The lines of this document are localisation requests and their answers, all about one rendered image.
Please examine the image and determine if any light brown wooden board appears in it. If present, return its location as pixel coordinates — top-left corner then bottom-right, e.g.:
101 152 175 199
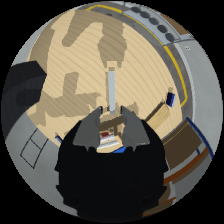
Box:
145 102 171 131

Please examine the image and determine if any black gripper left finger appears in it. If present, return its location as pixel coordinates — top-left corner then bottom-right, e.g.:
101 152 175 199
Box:
55 106 103 172

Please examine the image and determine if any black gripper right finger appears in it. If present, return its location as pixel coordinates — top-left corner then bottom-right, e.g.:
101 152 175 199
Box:
120 105 169 173

